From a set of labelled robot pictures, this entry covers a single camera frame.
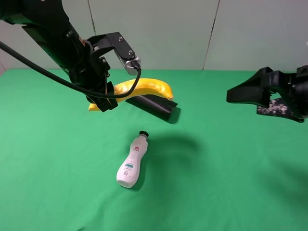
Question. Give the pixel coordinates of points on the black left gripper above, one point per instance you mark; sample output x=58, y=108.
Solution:
x=88, y=75

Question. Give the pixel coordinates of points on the white bottle with black cap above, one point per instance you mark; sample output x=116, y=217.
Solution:
x=129, y=171

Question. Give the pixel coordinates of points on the green table cloth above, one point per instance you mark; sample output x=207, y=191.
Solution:
x=220, y=167

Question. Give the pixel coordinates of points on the black rectangular pouch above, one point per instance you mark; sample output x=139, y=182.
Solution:
x=162, y=108

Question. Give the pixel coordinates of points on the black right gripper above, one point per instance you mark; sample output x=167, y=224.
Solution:
x=258, y=89

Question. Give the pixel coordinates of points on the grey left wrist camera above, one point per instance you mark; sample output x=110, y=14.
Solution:
x=124, y=52

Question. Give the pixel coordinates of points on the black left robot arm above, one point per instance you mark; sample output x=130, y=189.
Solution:
x=46, y=22

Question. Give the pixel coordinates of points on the yellow banana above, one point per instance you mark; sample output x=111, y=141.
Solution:
x=145, y=86

